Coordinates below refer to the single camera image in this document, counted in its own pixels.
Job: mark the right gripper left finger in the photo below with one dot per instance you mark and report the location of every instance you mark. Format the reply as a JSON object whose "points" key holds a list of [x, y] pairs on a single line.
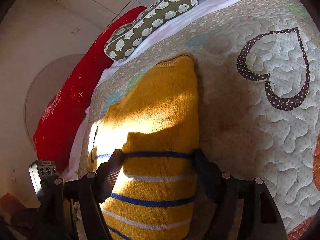
{"points": [[92, 190]]}

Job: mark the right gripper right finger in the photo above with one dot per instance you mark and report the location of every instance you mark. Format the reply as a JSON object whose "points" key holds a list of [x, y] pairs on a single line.
{"points": [[260, 216]]}

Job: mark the yellow striped knit sweater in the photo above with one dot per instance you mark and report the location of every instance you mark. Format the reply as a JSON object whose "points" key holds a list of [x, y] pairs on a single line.
{"points": [[156, 126]]}

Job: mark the orange cloth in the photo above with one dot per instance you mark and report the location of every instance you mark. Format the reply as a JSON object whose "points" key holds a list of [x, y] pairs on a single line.
{"points": [[10, 205]]}

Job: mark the dark maroon garment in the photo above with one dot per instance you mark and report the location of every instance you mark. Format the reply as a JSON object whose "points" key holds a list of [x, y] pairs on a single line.
{"points": [[20, 224]]}

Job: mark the red patterned long pillow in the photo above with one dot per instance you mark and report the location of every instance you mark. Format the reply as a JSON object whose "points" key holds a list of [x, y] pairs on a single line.
{"points": [[62, 117]]}

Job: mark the round white headboard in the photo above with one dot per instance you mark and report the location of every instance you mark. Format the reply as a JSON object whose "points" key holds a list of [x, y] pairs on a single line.
{"points": [[44, 87]]}

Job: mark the quilted patchwork bedspread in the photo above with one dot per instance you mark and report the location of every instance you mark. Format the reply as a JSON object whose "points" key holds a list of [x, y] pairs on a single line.
{"points": [[257, 69]]}

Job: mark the green hedgehog print pillow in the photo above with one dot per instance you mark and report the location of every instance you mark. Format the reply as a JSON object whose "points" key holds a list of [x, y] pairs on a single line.
{"points": [[125, 40]]}

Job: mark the white pink bed sheet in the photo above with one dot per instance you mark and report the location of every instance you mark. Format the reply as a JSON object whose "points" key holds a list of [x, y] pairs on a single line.
{"points": [[167, 30]]}

